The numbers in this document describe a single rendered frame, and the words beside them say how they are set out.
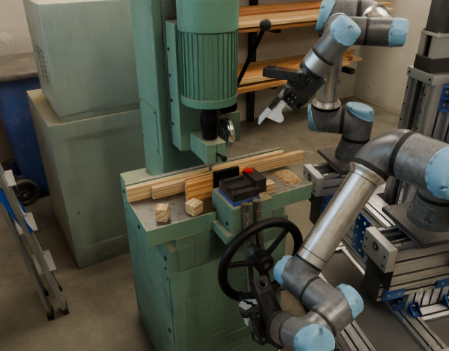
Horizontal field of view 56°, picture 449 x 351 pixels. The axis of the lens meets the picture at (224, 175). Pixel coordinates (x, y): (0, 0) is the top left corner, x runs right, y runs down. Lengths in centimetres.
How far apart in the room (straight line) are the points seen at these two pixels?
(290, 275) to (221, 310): 58
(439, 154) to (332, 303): 40
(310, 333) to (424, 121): 94
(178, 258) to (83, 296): 115
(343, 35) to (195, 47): 39
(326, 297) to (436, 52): 92
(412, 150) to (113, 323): 167
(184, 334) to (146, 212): 49
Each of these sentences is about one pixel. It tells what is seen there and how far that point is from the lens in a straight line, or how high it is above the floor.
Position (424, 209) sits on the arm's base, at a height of 88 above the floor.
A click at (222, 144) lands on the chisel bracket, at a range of 136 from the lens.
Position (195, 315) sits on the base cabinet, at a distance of 154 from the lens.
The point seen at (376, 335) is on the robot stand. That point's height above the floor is 21.
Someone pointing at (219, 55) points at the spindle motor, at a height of 136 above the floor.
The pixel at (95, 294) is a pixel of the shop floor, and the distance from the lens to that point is 242.
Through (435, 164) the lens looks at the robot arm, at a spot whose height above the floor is 122.
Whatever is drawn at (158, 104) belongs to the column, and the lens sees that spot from 148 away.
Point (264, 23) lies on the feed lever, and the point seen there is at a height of 143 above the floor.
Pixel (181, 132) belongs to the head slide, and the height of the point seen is 107.
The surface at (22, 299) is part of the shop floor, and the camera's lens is 253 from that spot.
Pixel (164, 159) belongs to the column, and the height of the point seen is 94.
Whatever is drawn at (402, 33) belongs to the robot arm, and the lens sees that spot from 127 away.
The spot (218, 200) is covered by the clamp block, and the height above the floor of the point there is 94.
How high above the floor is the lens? 163
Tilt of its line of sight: 29 degrees down
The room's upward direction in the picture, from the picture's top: straight up
